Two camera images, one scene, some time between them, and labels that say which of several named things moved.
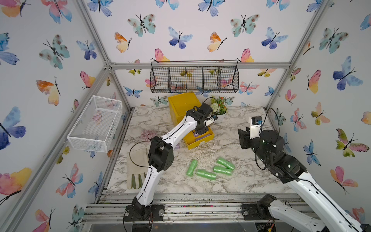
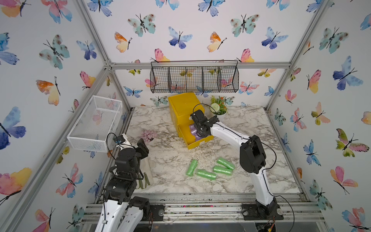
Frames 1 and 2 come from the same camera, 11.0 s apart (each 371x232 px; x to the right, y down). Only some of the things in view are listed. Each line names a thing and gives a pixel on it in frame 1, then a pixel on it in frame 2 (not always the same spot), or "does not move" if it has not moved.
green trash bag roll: (192, 167) does not move
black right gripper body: (256, 147) → (198, 132)
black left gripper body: (202, 129) → (140, 152)
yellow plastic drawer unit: (179, 104) does not move
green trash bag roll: (225, 163) does not move
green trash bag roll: (222, 170) does not move
